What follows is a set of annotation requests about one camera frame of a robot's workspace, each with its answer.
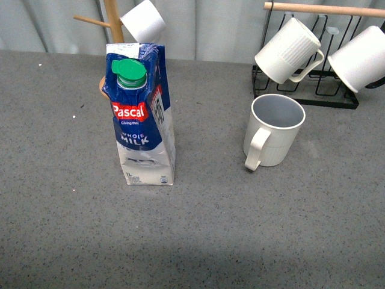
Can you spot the blue white milk carton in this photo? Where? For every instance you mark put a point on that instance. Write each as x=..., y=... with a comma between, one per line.
x=137, y=86

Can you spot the cream ribbed mug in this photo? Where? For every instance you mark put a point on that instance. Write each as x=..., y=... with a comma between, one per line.
x=274, y=123
x=291, y=54

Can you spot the small white cup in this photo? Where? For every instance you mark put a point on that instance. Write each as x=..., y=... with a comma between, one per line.
x=144, y=23

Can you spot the wooden mug tree stand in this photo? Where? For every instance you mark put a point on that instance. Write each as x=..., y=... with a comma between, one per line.
x=114, y=23

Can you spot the cream ribbed hanging mug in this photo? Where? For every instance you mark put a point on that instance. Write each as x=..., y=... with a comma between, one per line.
x=291, y=54

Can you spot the cream plain hanging mug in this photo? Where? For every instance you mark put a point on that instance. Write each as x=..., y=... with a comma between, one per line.
x=360, y=63

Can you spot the black wire mug rack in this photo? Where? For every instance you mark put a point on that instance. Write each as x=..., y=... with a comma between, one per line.
x=334, y=26

